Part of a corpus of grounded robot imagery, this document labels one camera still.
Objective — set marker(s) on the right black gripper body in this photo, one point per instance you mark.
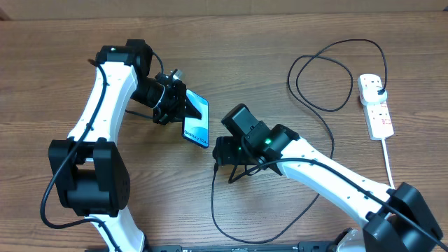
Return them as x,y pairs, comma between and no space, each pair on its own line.
231,152

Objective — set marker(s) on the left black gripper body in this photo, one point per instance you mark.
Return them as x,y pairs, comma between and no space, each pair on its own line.
170,103

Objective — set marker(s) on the Galaxy S24+ smartphone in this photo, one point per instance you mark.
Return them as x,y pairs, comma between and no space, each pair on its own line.
194,130

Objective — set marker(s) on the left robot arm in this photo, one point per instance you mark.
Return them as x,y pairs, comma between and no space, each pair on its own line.
88,171

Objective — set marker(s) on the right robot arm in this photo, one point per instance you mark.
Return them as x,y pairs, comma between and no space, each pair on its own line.
389,219

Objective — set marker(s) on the white charger plug adapter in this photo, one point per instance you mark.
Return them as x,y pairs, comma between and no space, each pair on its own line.
371,96

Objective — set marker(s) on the white power strip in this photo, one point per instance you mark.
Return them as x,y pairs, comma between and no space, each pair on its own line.
377,116

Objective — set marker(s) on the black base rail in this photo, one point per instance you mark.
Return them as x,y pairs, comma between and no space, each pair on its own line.
303,246

